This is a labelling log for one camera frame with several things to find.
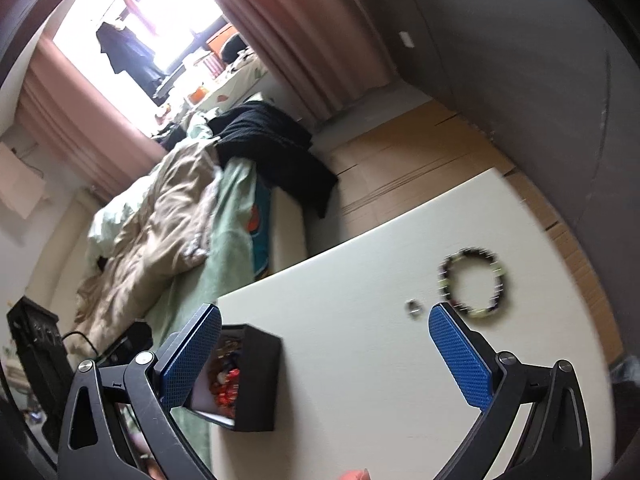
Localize blue and red bead bracelet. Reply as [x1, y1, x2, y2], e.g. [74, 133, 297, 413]
[207, 341, 244, 418]

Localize pink curtain left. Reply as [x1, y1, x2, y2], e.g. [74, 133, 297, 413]
[15, 36, 166, 200]

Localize black jewelry box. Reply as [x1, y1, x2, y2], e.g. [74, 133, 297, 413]
[177, 324, 282, 432]

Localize beige duvet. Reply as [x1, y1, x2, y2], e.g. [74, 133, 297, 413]
[74, 140, 222, 350]

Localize black bag on sill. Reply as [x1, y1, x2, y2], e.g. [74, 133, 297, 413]
[219, 34, 247, 65]

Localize hanging dark clothes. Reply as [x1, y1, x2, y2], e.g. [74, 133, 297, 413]
[96, 22, 166, 99]

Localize pink curtain right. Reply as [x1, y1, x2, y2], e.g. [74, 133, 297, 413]
[215, 0, 396, 122]

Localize pink curtain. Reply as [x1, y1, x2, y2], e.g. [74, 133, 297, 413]
[15, 36, 166, 200]
[215, 0, 396, 122]

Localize green bed sheet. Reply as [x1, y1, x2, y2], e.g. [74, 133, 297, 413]
[86, 114, 274, 480]

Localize person's right hand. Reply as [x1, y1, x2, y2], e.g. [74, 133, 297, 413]
[338, 469, 371, 480]

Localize orange cup on sill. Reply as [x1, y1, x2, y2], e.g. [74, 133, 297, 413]
[189, 86, 207, 104]

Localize white wall socket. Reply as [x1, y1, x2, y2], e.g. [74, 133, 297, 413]
[398, 32, 416, 49]

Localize black garment on bed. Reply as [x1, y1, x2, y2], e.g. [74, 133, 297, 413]
[207, 101, 338, 218]

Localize person's left hand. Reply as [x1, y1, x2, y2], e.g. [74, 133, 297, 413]
[118, 404, 166, 480]

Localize black and green bead bracelet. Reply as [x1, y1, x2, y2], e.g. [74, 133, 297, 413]
[437, 246, 509, 320]

